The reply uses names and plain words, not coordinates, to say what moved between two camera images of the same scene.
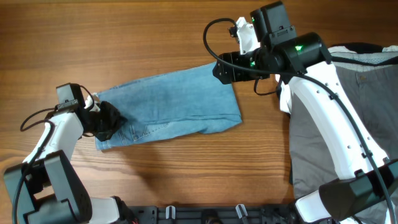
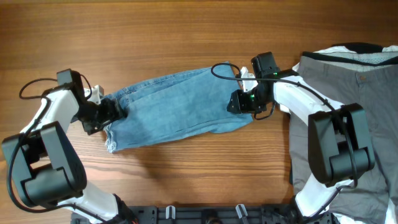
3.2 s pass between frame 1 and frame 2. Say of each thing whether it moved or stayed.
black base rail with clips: stayed
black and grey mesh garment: stayed
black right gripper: moved
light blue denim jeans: moved
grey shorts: stayed
